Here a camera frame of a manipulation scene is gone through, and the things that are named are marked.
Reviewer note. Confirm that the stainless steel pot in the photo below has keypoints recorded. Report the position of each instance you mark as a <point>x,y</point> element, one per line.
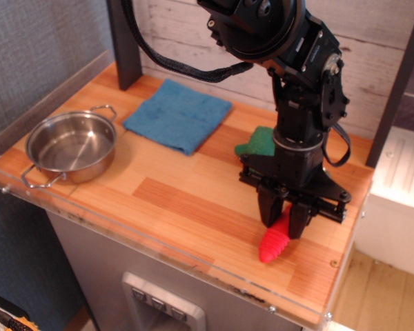
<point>73,147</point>

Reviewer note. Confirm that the red handled metal spoon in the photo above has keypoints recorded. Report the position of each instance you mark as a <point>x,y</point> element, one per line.
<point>276,237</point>

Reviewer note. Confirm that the yellow object bottom left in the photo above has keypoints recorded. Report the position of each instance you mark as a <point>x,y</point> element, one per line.
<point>17,325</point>

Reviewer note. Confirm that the green toy broccoli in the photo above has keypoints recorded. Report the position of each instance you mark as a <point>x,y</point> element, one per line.
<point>260,143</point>

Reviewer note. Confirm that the white toy sink unit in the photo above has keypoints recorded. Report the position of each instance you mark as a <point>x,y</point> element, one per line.
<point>385,231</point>

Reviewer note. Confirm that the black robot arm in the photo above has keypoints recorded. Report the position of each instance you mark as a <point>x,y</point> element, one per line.
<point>305,64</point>

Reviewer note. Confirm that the dark left frame post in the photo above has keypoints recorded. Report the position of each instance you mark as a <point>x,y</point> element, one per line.
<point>126,50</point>

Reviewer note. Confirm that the clear acrylic edge guard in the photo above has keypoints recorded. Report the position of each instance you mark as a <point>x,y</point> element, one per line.
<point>207,223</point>

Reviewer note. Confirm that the blue folded towel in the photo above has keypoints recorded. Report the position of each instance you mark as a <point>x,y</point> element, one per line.
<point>178,117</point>

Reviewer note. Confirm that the dark right frame post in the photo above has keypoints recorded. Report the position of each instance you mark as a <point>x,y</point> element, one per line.
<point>390,112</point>

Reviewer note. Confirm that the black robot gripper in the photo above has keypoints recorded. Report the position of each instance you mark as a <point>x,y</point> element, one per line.
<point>296,167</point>

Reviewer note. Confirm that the grey toy fridge cabinet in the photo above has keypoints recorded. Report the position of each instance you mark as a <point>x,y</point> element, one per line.
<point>100,263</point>

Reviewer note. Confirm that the dark frame post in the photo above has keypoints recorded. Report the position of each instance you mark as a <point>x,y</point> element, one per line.
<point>126,50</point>
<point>390,112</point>

